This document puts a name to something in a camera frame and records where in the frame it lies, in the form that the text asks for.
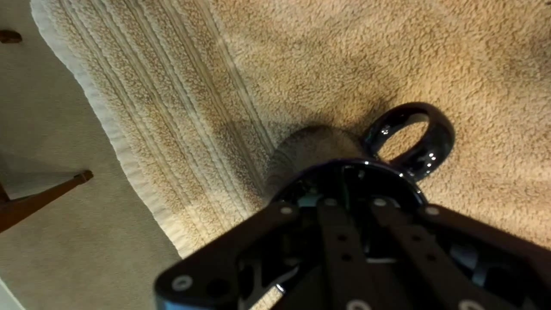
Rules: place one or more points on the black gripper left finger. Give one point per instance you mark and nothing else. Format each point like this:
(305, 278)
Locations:
(338, 252)

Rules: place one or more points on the tan terry towel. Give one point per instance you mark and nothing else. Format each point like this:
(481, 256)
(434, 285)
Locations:
(345, 63)

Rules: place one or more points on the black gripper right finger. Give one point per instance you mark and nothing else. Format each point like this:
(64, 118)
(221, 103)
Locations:
(436, 252)

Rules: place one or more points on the black ceramic mug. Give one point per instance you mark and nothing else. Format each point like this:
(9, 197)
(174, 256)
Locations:
(424, 144)

